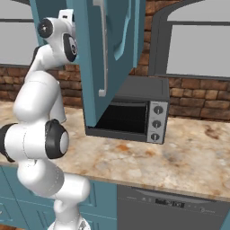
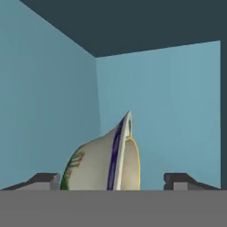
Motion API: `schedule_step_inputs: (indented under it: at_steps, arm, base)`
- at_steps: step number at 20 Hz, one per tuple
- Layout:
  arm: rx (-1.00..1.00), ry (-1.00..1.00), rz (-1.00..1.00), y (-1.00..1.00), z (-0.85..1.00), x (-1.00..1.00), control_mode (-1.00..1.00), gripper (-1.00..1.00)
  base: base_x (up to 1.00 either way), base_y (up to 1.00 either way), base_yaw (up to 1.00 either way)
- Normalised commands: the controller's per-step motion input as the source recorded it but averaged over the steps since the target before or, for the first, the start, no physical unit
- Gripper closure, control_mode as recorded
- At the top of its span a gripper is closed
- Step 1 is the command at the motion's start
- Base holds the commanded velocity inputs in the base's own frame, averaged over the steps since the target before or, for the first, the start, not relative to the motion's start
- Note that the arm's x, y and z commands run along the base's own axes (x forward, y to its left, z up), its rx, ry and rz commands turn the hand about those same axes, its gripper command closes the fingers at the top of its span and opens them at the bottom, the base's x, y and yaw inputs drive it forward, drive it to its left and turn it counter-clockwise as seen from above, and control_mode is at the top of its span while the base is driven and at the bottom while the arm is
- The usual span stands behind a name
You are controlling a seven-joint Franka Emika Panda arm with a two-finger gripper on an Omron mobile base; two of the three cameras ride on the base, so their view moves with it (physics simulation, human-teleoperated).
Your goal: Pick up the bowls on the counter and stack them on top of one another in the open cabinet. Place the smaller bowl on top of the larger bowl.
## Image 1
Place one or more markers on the teal base cabinets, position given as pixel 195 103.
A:
pixel 101 200

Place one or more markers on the teal open cabinet door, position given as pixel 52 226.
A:
pixel 92 60

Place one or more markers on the grey framed window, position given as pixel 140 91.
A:
pixel 15 39

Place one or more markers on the dark grey toaster oven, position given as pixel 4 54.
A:
pixel 140 90

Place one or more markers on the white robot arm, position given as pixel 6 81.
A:
pixel 36 99

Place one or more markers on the dark grey dishwasher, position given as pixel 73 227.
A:
pixel 167 212

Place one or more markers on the grey arched window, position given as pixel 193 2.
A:
pixel 197 48

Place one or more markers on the grey toaster oven knob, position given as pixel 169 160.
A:
pixel 154 137
pixel 156 123
pixel 157 110

